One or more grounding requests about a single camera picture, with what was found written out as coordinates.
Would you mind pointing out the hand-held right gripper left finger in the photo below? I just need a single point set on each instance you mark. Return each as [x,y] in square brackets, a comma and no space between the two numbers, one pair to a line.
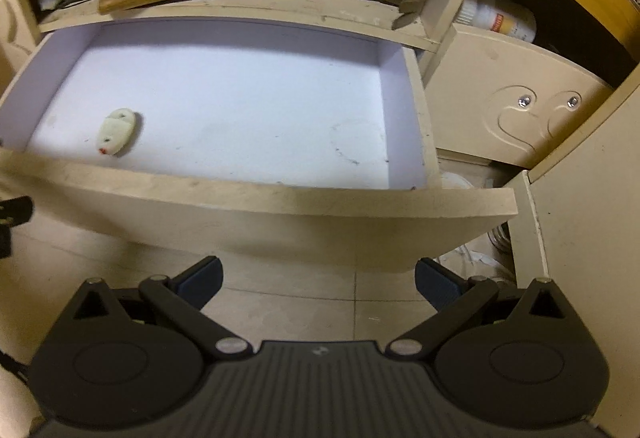
[202,275]

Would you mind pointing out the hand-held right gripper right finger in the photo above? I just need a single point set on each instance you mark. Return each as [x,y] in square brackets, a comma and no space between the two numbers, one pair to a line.
[437,285]

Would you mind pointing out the small white toy mouse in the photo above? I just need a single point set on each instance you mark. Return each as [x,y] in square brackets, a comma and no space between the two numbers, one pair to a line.
[115,132]

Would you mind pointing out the large cream drawer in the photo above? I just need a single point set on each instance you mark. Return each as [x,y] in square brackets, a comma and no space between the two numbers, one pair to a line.
[225,118]

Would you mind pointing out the small cream drawer with screws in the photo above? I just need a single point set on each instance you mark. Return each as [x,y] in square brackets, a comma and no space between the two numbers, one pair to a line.
[475,83]

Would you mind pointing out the clear round lid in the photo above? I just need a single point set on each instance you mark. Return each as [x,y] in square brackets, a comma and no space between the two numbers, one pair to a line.
[455,179]

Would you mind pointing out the cream cabinet door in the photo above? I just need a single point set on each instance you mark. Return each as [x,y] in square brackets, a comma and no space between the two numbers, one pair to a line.
[590,243]

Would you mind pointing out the white pill bottle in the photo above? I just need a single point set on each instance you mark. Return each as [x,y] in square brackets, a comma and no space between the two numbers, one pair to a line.
[500,18]

